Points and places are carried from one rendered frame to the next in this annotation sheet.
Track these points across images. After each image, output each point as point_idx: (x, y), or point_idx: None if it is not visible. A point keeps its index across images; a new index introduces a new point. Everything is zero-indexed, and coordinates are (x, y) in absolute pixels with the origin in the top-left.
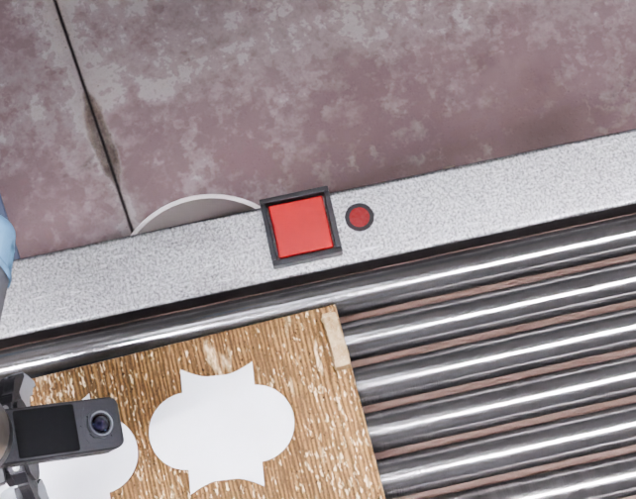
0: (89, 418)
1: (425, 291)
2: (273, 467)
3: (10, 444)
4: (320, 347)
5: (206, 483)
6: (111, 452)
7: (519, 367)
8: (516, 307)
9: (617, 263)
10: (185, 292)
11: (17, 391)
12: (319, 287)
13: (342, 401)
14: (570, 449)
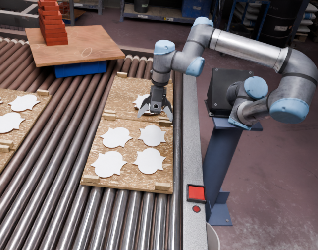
0: (157, 103)
1: (170, 218)
2: (135, 167)
3: (156, 84)
4: None
5: (137, 154)
6: (151, 142)
7: (139, 234)
8: (157, 238)
9: None
10: (185, 167)
11: (167, 104)
12: (178, 193)
13: (146, 185)
14: (109, 238)
